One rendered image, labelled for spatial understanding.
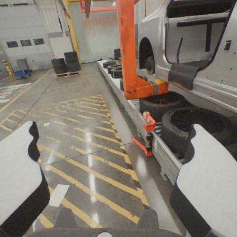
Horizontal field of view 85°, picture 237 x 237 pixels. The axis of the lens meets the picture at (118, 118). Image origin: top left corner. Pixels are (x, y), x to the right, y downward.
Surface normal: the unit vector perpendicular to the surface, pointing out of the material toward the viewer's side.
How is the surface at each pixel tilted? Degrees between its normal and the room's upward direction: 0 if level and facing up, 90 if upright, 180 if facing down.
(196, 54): 52
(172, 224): 0
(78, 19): 90
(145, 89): 90
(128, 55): 90
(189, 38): 87
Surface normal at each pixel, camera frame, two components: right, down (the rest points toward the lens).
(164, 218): -0.10, -0.85
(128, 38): 0.22, 0.48
